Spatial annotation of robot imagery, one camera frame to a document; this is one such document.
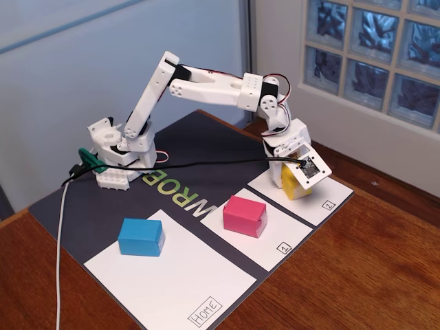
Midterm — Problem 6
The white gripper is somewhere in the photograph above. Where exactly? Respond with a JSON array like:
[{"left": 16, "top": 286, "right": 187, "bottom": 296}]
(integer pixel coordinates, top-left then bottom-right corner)
[{"left": 263, "top": 118, "right": 312, "bottom": 189}]

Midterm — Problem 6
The yellow paper-wrapped box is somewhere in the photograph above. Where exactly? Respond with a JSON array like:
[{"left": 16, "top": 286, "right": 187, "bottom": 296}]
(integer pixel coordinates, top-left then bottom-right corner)
[{"left": 280, "top": 161, "right": 314, "bottom": 201}]

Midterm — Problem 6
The pink paper-wrapped box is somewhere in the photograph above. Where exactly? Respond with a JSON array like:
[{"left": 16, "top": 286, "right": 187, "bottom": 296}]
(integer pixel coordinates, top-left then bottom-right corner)
[{"left": 222, "top": 195, "right": 268, "bottom": 239}]

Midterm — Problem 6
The blue paper-wrapped box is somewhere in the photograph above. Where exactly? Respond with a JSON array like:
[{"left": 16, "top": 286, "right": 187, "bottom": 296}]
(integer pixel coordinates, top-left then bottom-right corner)
[{"left": 117, "top": 217, "right": 166, "bottom": 258}]

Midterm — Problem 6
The white paper sheet marked 2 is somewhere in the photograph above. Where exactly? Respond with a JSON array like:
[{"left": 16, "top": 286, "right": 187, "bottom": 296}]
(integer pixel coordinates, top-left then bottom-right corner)
[{"left": 246, "top": 155, "right": 355, "bottom": 228}]

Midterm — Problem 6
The dark mat with WRO letters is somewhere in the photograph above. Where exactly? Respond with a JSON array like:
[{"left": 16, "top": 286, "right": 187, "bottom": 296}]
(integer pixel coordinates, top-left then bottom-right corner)
[{"left": 27, "top": 109, "right": 355, "bottom": 330}]

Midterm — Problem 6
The white paper sheet marked 1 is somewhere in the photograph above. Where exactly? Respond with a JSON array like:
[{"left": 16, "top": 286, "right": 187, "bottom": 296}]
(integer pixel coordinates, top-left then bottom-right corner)
[{"left": 199, "top": 188, "right": 314, "bottom": 272}]

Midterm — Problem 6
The glass block window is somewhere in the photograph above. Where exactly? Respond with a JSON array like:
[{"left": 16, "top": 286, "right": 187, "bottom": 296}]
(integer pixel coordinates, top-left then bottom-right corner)
[{"left": 298, "top": 0, "right": 440, "bottom": 133}]

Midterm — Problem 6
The white paper sheet marked HOME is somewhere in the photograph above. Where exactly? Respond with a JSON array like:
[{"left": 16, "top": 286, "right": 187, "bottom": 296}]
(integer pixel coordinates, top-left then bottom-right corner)
[{"left": 83, "top": 208, "right": 258, "bottom": 330}]

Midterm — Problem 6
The green clamp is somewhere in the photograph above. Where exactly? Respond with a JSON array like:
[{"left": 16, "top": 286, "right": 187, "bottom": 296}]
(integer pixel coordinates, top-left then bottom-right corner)
[{"left": 78, "top": 147, "right": 110, "bottom": 174}]

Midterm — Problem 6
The dark grey panel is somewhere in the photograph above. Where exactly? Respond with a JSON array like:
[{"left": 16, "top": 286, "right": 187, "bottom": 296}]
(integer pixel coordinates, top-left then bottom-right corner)
[{"left": 0, "top": 184, "right": 15, "bottom": 222}]

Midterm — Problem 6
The black camera cable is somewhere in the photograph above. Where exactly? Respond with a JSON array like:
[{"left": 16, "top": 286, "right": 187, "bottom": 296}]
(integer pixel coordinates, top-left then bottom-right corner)
[{"left": 60, "top": 156, "right": 309, "bottom": 188}]

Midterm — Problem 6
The white wrist camera plate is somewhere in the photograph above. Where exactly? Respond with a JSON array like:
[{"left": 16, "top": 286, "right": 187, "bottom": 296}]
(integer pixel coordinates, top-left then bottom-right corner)
[{"left": 274, "top": 143, "right": 333, "bottom": 189}]

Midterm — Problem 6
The grey vertical frame post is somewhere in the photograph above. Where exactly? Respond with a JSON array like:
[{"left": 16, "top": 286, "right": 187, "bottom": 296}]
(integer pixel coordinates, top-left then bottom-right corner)
[{"left": 245, "top": 0, "right": 258, "bottom": 127}]

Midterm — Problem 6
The black cable plug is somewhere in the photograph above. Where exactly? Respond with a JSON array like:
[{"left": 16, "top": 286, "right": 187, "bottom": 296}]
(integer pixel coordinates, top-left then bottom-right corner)
[{"left": 67, "top": 163, "right": 87, "bottom": 179}]

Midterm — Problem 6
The white cable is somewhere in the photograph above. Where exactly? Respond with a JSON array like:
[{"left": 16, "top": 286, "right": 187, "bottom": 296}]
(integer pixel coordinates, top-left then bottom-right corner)
[{"left": 54, "top": 173, "right": 75, "bottom": 330}]

